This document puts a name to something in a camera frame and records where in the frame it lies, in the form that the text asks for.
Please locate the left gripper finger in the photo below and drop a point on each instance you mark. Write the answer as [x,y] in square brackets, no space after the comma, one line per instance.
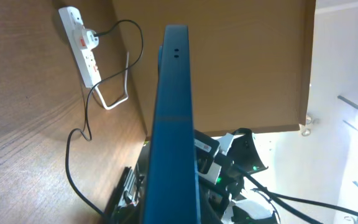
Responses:
[124,204]

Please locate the blue Galaxy smartphone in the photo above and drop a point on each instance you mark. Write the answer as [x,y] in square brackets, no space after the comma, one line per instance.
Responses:
[172,190]

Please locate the white charger adapter plug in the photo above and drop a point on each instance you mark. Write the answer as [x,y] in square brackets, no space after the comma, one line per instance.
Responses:
[85,39]

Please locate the white power strip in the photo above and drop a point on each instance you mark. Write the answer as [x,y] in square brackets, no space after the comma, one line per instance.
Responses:
[86,62]

